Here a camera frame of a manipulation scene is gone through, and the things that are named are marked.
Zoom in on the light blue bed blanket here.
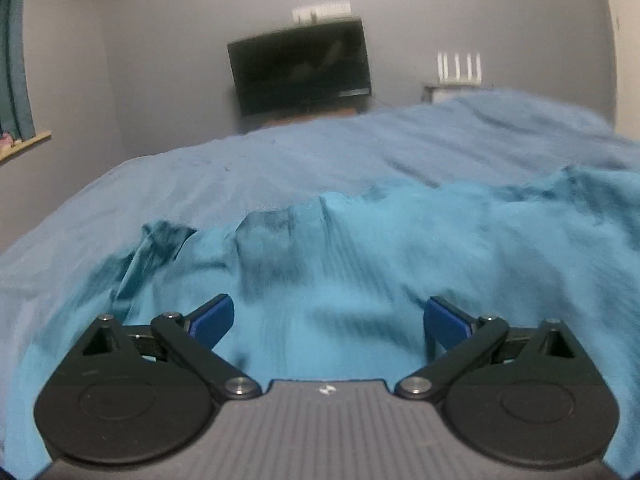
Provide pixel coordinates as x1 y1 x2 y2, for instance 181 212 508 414
0 89 640 391

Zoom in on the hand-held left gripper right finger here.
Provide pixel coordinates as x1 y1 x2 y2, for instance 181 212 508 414
394 296 594 402

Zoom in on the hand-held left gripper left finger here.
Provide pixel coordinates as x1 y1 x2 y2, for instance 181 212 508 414
75 294 263 402

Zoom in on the black television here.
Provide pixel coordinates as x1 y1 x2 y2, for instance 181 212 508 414
227 19 373 118

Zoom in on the wooden window sill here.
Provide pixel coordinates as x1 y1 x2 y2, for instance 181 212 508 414
0 131 52 163

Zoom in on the white router with antennas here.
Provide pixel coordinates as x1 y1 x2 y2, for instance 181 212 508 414
422 51 494 104

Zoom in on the wooden television stand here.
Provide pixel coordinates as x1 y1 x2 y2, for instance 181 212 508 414
260 104 367 129

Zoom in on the teal curtain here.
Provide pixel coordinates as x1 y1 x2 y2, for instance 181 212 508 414
0 0 36 141

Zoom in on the turquoise garment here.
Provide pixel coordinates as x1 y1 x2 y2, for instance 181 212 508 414
5 167 640 480

